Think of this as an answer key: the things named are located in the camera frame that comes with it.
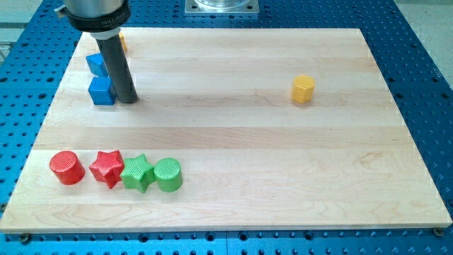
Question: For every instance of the green cylinder block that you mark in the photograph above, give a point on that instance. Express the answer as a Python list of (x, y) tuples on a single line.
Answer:
[(168, 174)]

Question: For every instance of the blue cube block front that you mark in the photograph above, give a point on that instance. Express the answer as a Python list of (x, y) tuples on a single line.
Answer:
[(102, 92)]

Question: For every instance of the blue cube block rear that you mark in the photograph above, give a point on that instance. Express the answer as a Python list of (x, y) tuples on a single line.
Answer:
[(96, 65)]

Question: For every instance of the light wooden board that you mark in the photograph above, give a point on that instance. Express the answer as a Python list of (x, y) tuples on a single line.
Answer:
[(219, 101)]

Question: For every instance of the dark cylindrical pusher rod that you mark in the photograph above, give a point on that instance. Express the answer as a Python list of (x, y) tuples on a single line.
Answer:
[(118, 69)]

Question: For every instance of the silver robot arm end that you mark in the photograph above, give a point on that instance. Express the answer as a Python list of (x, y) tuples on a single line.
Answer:
[(101, 18)]

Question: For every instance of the red star block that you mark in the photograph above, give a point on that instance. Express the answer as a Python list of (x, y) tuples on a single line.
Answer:
[(107, 167)]

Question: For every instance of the blue perforated metal table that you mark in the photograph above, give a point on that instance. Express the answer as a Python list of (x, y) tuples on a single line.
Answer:
[(34, 68)]

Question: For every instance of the yellow block behind rod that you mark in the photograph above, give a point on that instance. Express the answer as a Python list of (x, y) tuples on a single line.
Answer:
[(123, 43)]

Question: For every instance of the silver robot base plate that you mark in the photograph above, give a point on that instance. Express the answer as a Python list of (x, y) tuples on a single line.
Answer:
[(193, 7)]

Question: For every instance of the yellow hexagon block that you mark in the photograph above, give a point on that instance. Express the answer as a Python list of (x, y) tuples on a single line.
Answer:
[(302, 89)]

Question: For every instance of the green star block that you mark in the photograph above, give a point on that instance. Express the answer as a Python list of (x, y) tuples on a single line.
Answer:
[(138, 173)]

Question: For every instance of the blue cube block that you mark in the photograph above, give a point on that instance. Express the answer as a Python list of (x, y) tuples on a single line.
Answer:
[(102, 92), (96, 65)]

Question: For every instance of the red cylinder block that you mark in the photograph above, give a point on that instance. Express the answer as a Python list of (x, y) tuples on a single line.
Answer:
[(67, 168)]

